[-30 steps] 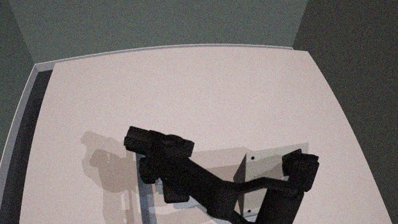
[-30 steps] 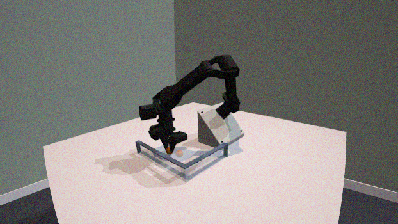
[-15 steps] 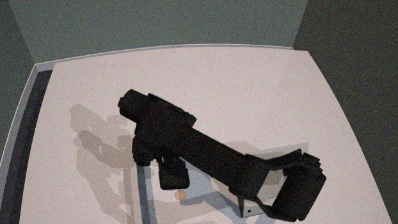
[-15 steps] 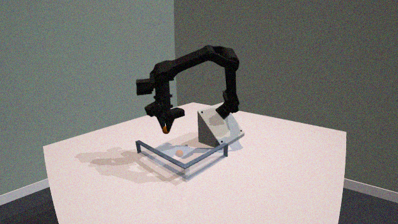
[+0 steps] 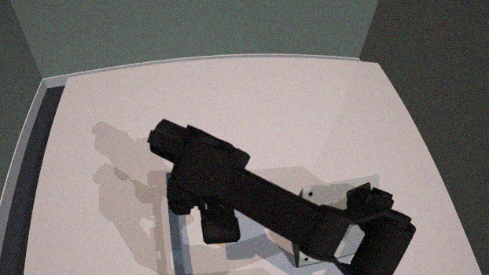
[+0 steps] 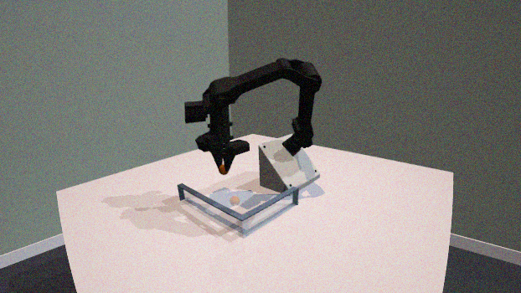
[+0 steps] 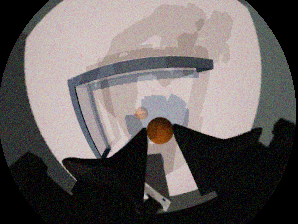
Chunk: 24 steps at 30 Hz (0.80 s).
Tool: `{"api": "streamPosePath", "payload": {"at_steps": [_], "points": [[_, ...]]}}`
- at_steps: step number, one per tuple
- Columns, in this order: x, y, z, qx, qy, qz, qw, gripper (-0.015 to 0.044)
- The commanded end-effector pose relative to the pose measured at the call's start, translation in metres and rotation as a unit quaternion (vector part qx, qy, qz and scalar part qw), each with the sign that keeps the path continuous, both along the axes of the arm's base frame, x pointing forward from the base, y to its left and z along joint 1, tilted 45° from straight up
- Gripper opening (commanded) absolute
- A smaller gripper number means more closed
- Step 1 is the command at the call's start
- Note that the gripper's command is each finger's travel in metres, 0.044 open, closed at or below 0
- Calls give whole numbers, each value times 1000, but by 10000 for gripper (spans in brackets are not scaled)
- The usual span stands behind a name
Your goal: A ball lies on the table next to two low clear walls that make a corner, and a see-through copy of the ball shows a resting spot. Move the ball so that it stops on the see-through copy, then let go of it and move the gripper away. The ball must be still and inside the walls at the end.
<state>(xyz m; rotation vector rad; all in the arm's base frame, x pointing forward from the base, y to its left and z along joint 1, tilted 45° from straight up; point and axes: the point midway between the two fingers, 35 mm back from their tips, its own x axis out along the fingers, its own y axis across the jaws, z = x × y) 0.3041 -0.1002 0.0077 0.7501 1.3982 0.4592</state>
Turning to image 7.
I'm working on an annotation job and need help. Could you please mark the brown ball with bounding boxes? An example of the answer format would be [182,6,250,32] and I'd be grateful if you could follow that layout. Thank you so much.
[148,117,174,144]

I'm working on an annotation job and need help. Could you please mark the translucent orange ball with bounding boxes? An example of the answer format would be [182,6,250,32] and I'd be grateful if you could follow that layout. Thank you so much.
[136,107,149,120]

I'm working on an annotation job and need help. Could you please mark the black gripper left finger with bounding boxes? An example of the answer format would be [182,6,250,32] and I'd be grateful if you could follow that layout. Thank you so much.
[63,127,149,208]

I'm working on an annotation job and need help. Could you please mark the blue-grey l-shaped low wall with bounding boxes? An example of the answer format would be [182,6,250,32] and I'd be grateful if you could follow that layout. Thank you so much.
[67,56,214,159]

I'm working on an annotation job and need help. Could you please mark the clear l-shaped low wall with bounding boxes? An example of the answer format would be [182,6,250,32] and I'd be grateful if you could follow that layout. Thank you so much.
[76,67,206,159]

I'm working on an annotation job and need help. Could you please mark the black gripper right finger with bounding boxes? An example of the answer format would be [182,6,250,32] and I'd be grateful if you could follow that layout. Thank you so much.
[173,123,263,196]

